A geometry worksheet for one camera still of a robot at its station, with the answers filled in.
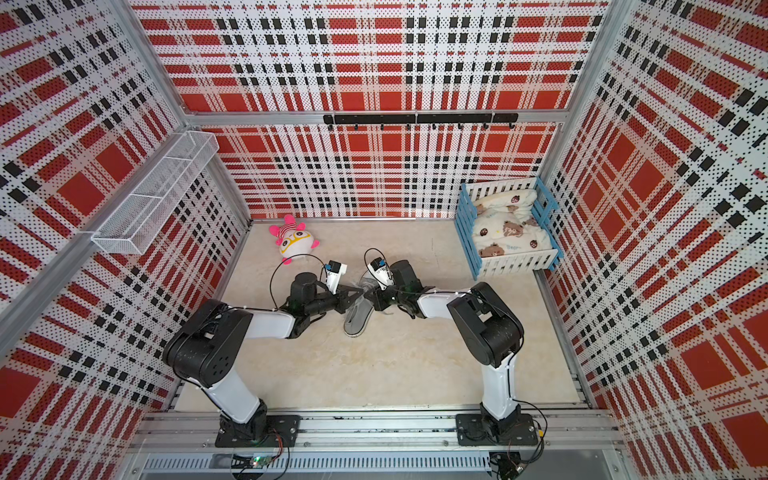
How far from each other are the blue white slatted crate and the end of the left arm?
Result: 1.56 feet

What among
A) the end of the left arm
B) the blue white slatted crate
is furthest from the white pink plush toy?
the blue white slatted crate

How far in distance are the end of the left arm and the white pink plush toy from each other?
0.31 meters

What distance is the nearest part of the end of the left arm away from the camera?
746 millimetres

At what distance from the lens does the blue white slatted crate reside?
1.02 meters
